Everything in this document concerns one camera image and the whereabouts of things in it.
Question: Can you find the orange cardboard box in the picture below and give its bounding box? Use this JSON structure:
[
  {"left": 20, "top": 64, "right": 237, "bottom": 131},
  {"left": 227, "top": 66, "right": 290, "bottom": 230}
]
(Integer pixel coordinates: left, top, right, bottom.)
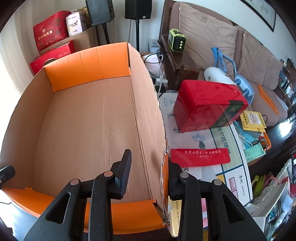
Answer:
[{"left": 1, "top": 42, "right": 168, "bottom": 235}]

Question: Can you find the flat red pouch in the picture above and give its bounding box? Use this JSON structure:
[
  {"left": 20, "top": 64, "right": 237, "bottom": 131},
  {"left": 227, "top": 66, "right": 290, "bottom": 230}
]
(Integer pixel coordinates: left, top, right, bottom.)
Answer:
[{"left": 170, "top": 148, "right": 231, "bottom": 168}]

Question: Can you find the large white printed box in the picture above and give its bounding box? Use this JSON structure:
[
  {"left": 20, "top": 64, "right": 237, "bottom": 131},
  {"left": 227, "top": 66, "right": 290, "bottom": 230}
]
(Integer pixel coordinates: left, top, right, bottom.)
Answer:
[{"left": 159, "top": 93, "right": 253, "bottom": 205}]

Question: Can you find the yellow booklet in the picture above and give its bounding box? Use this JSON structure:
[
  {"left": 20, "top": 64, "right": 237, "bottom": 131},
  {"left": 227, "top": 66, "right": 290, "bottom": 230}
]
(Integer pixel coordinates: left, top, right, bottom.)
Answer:
[{"left": 240, "top": 110, "right": 266, "bottom": 133}]

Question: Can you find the red tea tin box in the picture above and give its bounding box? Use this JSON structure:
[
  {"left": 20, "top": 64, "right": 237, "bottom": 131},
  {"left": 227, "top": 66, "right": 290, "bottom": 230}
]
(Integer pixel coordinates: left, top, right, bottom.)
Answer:
[{"left": 173, "top": 80, "right": 248, "bottom": 133}]

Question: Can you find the red chocolate gift box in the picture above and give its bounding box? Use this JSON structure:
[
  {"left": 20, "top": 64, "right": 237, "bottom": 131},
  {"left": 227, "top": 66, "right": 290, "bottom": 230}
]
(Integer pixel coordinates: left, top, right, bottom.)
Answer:
[{"left": 30, "top": 41, "right": 75, "bottom": 74}]

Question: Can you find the white massager device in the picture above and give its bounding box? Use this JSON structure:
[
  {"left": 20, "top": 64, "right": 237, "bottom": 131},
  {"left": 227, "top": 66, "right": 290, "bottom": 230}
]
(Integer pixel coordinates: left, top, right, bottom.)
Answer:
[{"left": 204, "top": 67, "right": 236, "bottom": 85}]

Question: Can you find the tall red gift bag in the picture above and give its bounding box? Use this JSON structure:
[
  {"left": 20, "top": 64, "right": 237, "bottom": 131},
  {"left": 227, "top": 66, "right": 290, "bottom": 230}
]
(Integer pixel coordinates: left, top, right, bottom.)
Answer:
[{"left": 33, "top": 11, "right": 71, "bottom": 52}]

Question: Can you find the brown cardboard box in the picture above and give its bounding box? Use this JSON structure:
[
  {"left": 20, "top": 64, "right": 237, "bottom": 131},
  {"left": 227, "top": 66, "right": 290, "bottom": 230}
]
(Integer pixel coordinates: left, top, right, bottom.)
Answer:
[{"left": 39, "top": 27, "right": 98, "bottom": 55}]

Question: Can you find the white tissue pack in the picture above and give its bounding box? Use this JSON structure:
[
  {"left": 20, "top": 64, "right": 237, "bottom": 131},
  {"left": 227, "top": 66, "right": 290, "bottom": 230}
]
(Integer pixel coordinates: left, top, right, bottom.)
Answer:
[{"left": 66, "top": 11, "right": 87, "bottom": 37}]

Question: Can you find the brown sofa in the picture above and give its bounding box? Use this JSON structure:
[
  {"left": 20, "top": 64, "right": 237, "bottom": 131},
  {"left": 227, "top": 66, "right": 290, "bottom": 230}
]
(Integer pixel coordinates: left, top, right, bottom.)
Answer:
[{"left": 159, "top": 1, "right": 287, "bottom": 126}]

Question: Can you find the green black cube device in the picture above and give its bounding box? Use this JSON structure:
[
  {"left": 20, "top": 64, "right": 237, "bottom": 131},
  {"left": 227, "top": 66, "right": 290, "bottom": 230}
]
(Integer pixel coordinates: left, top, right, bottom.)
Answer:
[{"left": 168, "top": 29, "right": 186, "bottom": 52}]

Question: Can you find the left black speaker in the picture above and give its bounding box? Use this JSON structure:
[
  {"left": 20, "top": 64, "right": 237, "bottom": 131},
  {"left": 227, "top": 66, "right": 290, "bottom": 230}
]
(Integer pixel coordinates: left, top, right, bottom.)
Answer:
[{"left": 85, "top": 0, "right": 115, "bottom": 27}]

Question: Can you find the black speaker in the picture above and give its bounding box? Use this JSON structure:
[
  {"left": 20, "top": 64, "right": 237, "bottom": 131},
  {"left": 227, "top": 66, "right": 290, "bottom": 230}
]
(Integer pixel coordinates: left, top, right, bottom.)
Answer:
[
  {"left": 125, "top": 0, "right": 152, "bottom": 20},
  {"left": 85, "top": 0, "right": 115, "bottom": 27}
]

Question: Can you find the right black speaker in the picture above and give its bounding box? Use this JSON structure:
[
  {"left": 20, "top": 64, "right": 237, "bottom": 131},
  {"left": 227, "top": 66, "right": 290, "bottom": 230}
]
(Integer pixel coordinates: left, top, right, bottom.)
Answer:
[{"left": 125, "top": 0, "right": 152, "bottom": 20}]

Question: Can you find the blue strap bag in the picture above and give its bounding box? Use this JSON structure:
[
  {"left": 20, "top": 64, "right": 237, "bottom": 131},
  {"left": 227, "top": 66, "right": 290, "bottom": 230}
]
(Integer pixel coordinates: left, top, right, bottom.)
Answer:
[{"left": 211, "top": 47, "right": 254, "bottom": 105}]

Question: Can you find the framed wall painting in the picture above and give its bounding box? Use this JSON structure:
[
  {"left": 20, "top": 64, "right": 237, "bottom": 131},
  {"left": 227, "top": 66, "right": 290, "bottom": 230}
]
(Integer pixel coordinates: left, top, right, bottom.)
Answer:
[{"left": 241, "top": 0, "right": 276, "bottom": 32}]

